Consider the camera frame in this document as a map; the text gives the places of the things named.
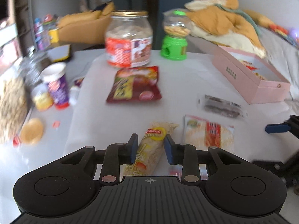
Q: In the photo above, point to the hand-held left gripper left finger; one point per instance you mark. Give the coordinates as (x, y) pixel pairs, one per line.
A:
(133, 149)

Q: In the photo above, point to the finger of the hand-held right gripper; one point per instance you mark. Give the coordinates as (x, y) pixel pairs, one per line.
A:
(278, 128)

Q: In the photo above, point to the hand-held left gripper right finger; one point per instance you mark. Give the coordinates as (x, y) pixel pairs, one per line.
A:
(168, 150)

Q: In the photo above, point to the yellow noodle snack packet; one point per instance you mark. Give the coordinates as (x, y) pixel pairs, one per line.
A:
(151, 142)

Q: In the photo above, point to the pink gift box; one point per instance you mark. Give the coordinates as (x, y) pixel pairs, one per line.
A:
(243, 81)

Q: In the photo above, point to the orange white snack packet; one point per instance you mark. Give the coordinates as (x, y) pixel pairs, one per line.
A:
(210, 130)

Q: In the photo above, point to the clear packet with dark snack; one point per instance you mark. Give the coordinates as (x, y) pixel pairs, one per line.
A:
(222, 105)

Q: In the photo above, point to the snack packets in box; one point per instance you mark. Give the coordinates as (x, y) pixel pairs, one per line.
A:
(251, 68)

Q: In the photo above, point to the dark red snack packet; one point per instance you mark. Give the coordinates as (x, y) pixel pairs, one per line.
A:
(134, 84)

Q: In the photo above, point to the white table cover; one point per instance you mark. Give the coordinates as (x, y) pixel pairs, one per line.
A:
(177, 81)

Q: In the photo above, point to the small white bottle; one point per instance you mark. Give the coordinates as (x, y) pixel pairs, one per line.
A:
(74, 94)

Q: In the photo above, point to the small red scrap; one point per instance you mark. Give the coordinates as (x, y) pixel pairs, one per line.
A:
(56, 124)

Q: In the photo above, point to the colourful toys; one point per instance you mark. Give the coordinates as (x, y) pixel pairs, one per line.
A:
(286, 33)

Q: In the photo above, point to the purple paper cup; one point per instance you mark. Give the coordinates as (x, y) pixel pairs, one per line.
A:
(57, 86)

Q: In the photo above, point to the small yellow jar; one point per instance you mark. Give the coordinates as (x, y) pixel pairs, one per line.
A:
(42, 98)

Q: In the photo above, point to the glass jar with gold lid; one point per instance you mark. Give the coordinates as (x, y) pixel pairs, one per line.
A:
(128, 39)

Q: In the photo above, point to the green gumball machine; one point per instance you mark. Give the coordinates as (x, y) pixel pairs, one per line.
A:
(175, 39)

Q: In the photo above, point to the yellow duvet pile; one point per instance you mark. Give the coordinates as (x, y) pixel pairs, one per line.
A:
(222, 18)

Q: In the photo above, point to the large jar of nuts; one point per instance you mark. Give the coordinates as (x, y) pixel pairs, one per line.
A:
(11, 107)

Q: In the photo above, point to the yellow beanbag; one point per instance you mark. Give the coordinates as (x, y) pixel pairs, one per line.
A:
(81, 25)

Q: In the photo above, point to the colourful bottles on shelf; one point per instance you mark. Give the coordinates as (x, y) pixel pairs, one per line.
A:
(44, 31)

